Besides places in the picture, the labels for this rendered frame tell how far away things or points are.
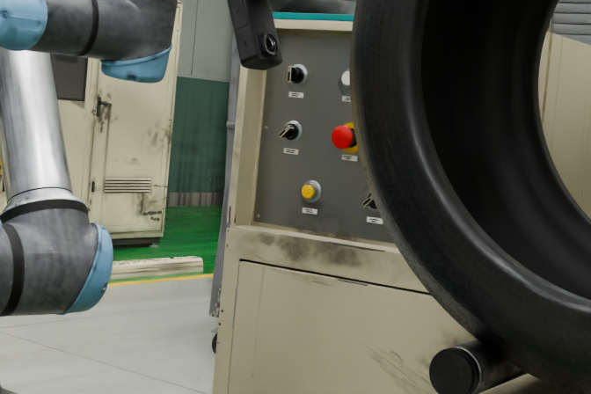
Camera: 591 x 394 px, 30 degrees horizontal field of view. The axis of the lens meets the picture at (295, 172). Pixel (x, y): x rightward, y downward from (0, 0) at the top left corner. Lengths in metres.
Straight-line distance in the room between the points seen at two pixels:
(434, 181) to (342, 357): 0.97
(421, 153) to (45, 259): 0.61
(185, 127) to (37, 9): 10.88
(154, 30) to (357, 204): 0.73
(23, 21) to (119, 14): 0.11
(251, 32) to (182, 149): 10.90
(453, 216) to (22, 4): 0.51
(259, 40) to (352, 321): 0.79
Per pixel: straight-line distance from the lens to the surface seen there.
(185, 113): 12.03
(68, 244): 1.41
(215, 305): 4.93
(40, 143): 1.47
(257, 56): 1.14
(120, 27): 1.22
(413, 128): 0.93
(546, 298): 0.89
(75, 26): 1.20
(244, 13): 1.16
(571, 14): 11.00
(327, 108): 1.91
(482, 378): 0.96
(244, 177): 1.97
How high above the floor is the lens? 1.11
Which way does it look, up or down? 3 degrees down
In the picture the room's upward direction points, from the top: 5 degrees clockwise
